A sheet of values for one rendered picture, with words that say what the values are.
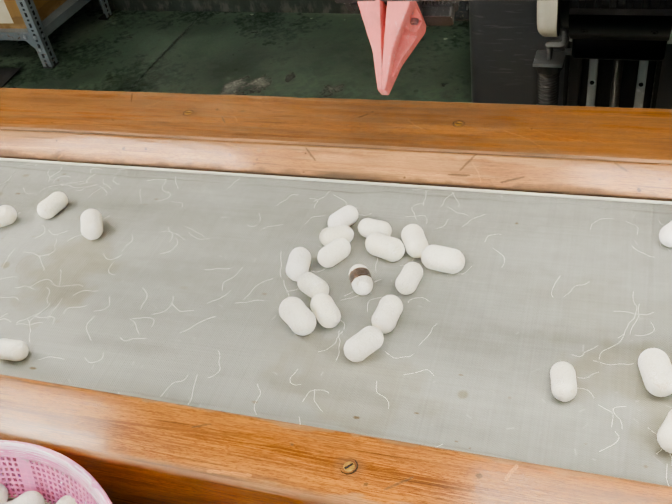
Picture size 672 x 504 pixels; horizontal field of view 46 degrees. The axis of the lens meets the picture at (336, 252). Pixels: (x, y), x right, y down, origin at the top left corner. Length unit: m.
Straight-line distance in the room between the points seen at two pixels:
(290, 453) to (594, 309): 0.26
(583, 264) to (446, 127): 0.21
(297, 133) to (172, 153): 0.14
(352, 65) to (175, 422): 2.07
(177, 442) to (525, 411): 0.24
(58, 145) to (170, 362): 0.37
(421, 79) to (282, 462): 1.99
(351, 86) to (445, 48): 0.34
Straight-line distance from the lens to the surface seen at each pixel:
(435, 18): 0.72
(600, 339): 0.62
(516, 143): 0.77
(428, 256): 0.66
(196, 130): 0.87
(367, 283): 0.64
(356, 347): 0.59
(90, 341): 0.69
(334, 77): 2.51
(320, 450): 0.53
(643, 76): 1.46
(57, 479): 0.60
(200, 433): 0.56
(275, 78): 2.56
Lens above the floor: 1.20
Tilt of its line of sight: 41 degrees down
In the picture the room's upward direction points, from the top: 11 degrees counter-clockwise
